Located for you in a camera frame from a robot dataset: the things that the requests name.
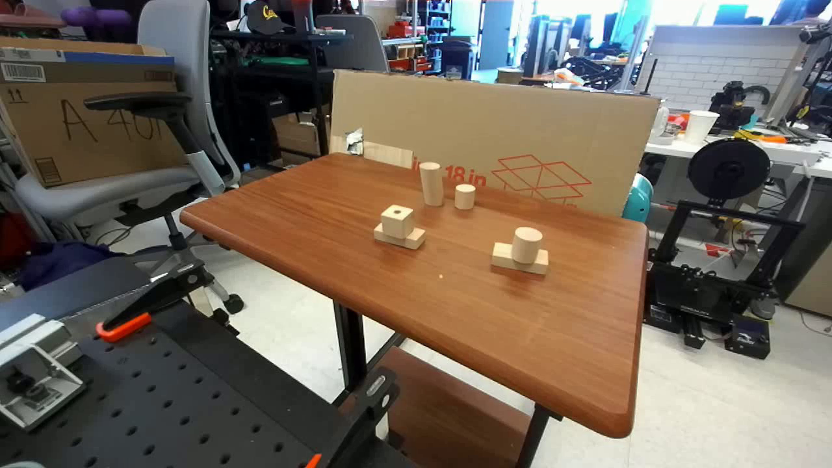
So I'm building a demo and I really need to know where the tall wooden cylinder block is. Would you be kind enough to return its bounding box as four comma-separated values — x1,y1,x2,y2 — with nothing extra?
418,160,444,208

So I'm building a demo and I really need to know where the flat wooden base block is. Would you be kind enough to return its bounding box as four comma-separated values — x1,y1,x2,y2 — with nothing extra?
375,224,427,248
491,242,548,276

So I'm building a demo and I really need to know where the short wooden cylinder block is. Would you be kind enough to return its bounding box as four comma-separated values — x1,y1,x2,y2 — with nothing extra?
454,185,476,209

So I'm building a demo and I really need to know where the wooden cube with hole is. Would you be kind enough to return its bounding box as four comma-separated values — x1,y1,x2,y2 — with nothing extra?
380,205,414,235

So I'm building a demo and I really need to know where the black table leg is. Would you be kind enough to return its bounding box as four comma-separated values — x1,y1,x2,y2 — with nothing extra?
333,303,367,389

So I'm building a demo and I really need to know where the wooden cylinder on base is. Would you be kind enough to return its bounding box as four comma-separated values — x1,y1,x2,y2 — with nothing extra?
513,225,543,265

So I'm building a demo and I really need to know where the large cardboard sheet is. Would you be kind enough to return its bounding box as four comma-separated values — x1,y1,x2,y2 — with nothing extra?
329,69,657,216

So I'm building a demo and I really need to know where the dark office chair background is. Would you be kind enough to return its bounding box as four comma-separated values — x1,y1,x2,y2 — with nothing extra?
318,13,387,72

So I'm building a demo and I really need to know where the teal round object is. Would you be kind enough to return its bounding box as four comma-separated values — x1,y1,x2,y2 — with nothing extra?
621,174,652,224

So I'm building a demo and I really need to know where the black orange clamp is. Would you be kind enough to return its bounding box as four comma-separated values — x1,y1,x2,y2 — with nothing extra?
93,265,209,343

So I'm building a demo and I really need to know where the grey office chair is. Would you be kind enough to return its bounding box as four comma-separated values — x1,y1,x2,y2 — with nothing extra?
12,0,248,317

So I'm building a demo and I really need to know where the black 3D printer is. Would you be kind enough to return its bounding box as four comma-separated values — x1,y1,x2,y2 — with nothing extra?
645,164,804,358

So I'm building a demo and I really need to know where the white paper cup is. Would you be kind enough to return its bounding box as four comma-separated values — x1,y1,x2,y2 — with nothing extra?
683,108,717,142

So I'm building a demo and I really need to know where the white side table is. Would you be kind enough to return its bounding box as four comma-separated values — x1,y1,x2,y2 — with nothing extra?
645,137,827,176

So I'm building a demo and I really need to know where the cardboard box with writing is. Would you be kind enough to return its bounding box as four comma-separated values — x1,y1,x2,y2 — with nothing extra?
0,35,185,187

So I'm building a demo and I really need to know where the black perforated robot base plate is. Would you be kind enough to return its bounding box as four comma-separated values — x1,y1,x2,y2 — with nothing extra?
0,302,411,468

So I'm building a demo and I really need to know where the grey metal mount block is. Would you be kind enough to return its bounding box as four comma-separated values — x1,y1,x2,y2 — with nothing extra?
0,346,84,432

